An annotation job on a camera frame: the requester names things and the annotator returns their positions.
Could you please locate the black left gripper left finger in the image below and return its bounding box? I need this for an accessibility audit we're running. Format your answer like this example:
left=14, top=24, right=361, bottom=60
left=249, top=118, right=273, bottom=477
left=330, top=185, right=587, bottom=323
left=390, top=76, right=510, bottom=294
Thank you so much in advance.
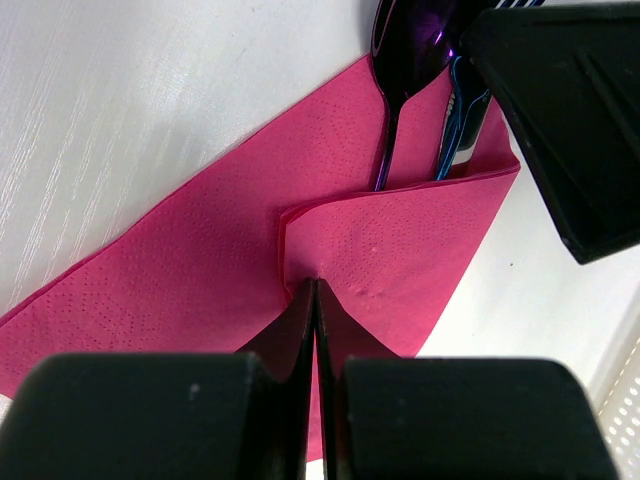
left=1, top=280, right=315, bottom=479

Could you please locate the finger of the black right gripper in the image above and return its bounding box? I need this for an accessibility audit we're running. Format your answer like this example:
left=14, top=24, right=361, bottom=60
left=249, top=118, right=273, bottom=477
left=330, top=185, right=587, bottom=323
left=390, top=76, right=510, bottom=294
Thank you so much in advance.
left=461, top=1, right=639, bottom=264

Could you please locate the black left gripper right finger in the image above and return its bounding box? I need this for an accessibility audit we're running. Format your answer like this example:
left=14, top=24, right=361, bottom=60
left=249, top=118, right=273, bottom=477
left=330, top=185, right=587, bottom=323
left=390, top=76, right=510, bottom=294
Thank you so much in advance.
left=315, top=280, right=618, bottom=479

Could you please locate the purple metal spoon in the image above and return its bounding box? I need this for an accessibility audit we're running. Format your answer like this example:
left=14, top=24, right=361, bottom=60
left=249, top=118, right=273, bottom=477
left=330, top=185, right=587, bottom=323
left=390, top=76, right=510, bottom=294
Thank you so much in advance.
left=370, top=0, right=458, bottom=192

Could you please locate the white perforated plastic basket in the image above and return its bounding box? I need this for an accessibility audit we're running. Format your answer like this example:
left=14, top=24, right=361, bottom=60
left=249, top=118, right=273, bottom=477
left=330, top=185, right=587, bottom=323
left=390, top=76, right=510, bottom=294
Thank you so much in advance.
left=591, top=296, right=639, bottom=479

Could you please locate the pink paper napkin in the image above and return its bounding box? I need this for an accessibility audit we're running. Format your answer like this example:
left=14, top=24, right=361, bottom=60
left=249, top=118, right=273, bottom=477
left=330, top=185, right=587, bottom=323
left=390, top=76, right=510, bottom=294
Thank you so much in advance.
left=1, top=58, right=520, bottom=397

